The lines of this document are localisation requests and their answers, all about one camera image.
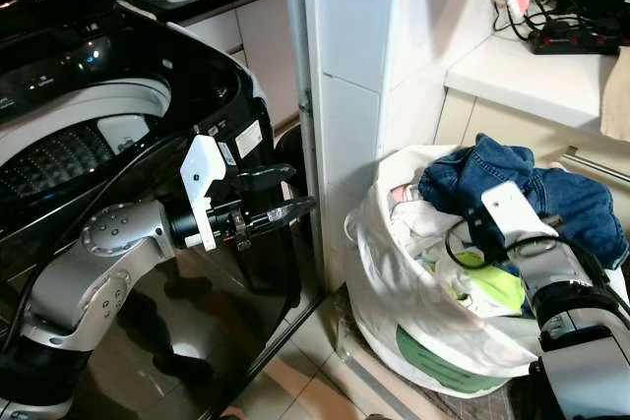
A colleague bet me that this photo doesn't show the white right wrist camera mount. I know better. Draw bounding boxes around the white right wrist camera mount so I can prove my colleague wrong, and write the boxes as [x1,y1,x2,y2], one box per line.
[479,180,555,246]

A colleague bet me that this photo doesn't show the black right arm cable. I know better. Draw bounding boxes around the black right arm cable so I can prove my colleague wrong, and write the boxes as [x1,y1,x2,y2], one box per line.
[443,215,621,288]

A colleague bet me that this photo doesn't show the black power strip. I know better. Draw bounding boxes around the black power strip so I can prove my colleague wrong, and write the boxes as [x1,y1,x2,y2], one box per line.
[528,25,623,56]

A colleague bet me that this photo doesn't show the white kitchen cabinet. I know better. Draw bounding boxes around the white kitchen cabinet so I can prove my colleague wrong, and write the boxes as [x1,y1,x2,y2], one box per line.
[179,0,302,128]

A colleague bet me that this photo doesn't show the white laundry bag green print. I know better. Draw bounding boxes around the white laundry bag green print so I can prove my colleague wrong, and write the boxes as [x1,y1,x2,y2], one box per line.
[344,145,552,398]

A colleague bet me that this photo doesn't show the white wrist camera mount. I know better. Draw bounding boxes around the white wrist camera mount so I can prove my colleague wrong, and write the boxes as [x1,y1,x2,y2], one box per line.
[479,180,555,246]
[179,134,228,252]

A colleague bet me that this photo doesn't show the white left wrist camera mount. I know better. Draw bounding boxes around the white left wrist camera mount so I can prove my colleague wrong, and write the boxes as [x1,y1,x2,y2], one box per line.
[179,134,228,252]

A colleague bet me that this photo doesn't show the lime green garment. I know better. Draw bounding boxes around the lime green garment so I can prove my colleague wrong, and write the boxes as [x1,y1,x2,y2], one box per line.
[446,265,527,313]

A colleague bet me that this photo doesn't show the white counter with drawers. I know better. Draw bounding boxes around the white counter with drawers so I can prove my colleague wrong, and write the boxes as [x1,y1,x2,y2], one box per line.
[435,34,630,185]

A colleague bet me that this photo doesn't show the black top-load washing machine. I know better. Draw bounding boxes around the black top-load washing machine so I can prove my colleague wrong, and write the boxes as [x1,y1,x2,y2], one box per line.
[0,0,322,420]

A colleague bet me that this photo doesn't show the grey metal door frame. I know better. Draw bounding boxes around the grey metal door frame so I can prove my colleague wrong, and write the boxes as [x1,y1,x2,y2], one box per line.
[282,0,314,146]

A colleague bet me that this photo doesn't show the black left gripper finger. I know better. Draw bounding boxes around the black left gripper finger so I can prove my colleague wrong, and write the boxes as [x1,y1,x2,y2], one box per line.
[248,196,318,238]
[236,163,298,196]

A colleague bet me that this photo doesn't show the beige cloth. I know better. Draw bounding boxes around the beige cloth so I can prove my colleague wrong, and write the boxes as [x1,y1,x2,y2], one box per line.
[600,44,630,142]

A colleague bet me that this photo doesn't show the blue denim jeans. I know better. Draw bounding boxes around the blue denim jeans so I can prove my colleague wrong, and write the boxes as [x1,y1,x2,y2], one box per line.
[417,134,630,271]

